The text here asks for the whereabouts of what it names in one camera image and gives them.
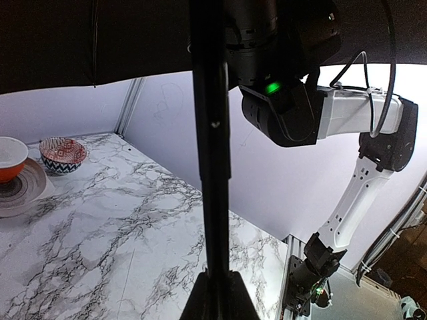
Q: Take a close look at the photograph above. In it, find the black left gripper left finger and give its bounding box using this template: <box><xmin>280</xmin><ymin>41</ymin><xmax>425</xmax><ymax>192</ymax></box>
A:
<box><xmin>179</xmin><ymin>272</ymin><xmax>209</xmax><ymax>320</ymax></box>

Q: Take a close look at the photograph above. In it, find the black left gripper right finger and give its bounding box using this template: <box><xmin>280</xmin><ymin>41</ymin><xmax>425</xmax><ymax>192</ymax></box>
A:
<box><xmin>228</xmin><ymin>271</ymin><xmax>259</xmax><ymax>320</ymax></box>

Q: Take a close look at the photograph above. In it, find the beige folding umbrella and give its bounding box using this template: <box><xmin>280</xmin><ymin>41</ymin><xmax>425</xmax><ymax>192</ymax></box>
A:
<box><xmin>0</xmin><ymin>0</ymin><xmax>427</xmax><ymax>320</ymax></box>

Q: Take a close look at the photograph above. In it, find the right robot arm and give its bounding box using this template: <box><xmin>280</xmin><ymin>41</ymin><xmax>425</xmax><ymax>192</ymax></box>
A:
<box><xmin>229</xmin><ymin>1</ymin><xmax>426</xmax><ymax>269</ymax></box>

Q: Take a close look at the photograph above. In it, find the red blue patterned bowl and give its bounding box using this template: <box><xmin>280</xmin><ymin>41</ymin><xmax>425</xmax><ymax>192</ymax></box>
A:
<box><xmin>39</xmin><ymin>137</ymin><xmax>87</xmax><ymax>175</ymax></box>

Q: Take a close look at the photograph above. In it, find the grey ringed plate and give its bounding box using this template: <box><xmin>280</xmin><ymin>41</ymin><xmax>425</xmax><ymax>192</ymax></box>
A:
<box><xmin>1</xmin><ymin>157</ymin><xmax>50</xmax><ymax>218</ymax></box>

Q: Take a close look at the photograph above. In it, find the orange white bowl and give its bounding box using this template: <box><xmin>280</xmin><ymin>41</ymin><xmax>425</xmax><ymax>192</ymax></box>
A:
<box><xmin>1</xmin><ymin>137</ymin><xmax>29</xmax><ymax>183</ymax></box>

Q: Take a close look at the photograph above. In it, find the right aluminium frame post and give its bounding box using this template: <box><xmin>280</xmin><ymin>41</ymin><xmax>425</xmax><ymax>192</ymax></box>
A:
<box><xmin>114</xmin><ymin>77</ymin><xmax>146</xmax><ymax>137</ymax></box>

